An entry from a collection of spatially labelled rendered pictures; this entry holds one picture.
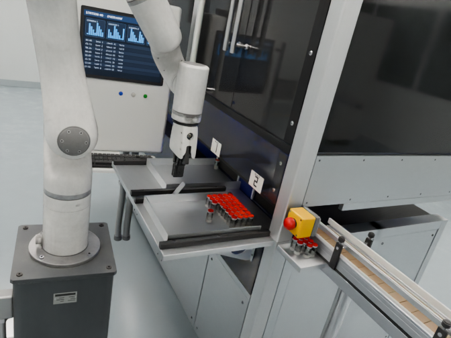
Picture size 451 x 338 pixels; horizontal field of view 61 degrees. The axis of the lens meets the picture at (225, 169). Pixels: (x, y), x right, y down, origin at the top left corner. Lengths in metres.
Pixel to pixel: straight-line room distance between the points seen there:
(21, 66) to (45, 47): 5.58
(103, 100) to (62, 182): 0.98
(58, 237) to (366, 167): 1.02
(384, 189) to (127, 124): 1.25
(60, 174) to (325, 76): 0.77
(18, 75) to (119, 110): 4.64
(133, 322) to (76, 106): 1.47
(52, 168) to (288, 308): 1.03
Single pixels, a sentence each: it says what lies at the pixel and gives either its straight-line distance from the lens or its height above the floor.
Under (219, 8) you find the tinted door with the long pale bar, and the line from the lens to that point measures 1.79.
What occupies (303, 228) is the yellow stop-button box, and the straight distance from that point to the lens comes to 1.22.
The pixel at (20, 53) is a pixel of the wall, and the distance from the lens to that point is 6.50.
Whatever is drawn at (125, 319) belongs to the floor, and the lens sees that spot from 2.22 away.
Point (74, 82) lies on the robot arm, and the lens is 0.96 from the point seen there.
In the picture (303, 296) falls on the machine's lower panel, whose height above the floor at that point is 0.60.
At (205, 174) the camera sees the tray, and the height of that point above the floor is 0.88.
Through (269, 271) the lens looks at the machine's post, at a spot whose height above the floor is 0.76.
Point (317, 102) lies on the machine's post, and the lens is 1.17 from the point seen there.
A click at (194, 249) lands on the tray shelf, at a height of 0.88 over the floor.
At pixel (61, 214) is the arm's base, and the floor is 1.00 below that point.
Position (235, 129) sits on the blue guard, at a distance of 1.53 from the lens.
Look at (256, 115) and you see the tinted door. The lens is 1.43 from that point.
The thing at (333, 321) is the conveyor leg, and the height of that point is 0.69.
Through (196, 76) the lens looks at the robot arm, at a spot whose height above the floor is 1.40.
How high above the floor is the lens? 1.55
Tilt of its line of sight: 22 degrees down
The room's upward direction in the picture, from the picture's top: 12 degrees clockwise
